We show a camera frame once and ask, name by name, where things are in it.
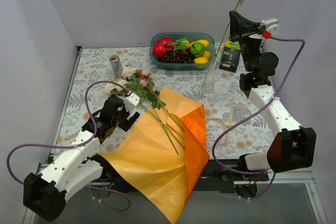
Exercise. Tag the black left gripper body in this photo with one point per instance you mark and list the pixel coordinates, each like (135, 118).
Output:
(122, 114)

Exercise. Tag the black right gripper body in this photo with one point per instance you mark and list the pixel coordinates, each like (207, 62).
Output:
(243, 34)

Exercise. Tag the orange paper bouquet wrap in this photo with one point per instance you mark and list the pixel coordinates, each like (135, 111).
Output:
(165, 169)

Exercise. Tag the cream printed ribbon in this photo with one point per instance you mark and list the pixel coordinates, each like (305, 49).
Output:
(69, 138)

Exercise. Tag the artificial flower bunch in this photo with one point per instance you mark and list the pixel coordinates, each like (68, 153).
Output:
(141, 82)

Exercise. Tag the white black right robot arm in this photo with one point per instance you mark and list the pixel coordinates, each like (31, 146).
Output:
(293, 145)

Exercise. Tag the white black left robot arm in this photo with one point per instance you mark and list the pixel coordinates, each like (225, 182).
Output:
(47, 192)

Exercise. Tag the clear glass vase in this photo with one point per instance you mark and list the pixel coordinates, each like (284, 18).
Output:
(209, 81)

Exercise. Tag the black green razor package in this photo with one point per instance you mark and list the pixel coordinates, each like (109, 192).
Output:
(230, 56)

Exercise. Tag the yellow lemon top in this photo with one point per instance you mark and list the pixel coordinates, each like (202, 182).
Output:
(203, 41)

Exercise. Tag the yellow lemon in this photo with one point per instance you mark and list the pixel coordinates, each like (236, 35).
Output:
(206, 54)
(201, 62)
(203, 41)

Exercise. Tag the yellow lemon right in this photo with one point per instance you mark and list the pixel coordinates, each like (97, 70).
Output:
(206, 54)

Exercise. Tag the silver drink can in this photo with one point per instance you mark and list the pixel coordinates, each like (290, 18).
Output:
(116, 65)

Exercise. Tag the green lime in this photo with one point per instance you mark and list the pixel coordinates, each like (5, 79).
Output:
(197, 49)

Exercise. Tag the yellow lemon front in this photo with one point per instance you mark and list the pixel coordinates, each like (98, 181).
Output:
(201, 62)

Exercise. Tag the dark grape bunch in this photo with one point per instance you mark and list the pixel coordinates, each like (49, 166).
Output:
(178, 56)

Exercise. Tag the blue plastic fruit container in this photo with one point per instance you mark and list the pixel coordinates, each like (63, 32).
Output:
(185, 38)

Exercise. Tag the red dragon fruit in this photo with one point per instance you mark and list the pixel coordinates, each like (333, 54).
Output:
(166, 44)

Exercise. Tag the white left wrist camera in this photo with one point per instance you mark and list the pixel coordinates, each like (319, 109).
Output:
(131, 100)

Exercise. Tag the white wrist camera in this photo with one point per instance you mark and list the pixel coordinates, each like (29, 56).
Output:
(271, 27)
(131, 100)

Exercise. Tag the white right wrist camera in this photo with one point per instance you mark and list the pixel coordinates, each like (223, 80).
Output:
(271, 27)

